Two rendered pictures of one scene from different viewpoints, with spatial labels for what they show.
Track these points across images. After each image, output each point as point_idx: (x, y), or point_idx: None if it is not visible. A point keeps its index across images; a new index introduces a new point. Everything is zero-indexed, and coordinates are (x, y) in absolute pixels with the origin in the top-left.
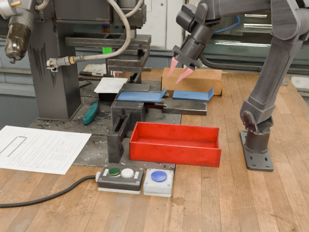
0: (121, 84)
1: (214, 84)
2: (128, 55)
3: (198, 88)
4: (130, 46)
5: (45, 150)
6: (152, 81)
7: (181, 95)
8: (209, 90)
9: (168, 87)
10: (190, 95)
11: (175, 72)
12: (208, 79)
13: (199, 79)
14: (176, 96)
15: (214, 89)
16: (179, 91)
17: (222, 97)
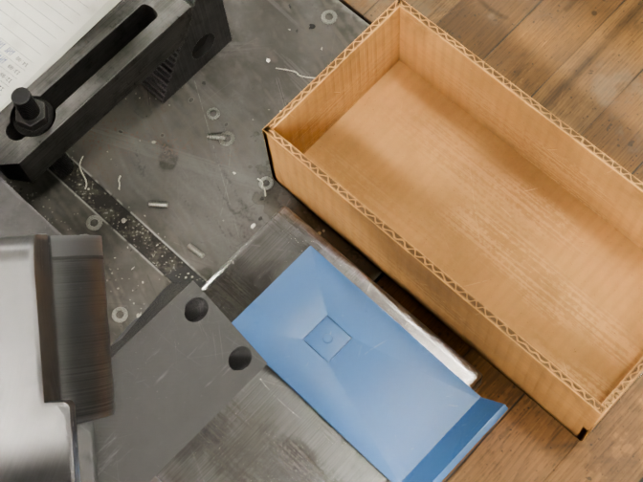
0: (26, 63)
1: (543, 380)
2: None
3: (459, 322)
4: None
5: None
6: (345, 10)
7: (292, 336)
8: (516, 373)
9: (303, 190)
10: (343, 369)
11: (458, 69)
12: (513, 341)
13: (464, 301)
14: (251, 335)
15: (546, 397)
16: (324, 276)
17: (568, 465)
